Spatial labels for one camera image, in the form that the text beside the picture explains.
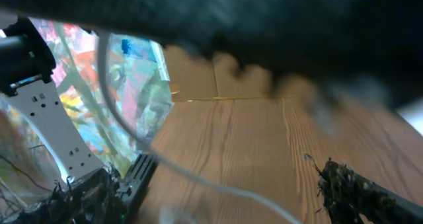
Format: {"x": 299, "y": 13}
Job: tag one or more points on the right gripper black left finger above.
{"x": 89, "y": 199}

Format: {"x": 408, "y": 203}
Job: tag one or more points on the black mounting rail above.
{"x": 134, "y": 187}

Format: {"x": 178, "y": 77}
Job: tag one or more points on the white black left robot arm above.
{"x": 369, "y": 51}

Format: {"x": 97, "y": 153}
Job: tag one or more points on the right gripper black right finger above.
{"x": 349, "y": 197}

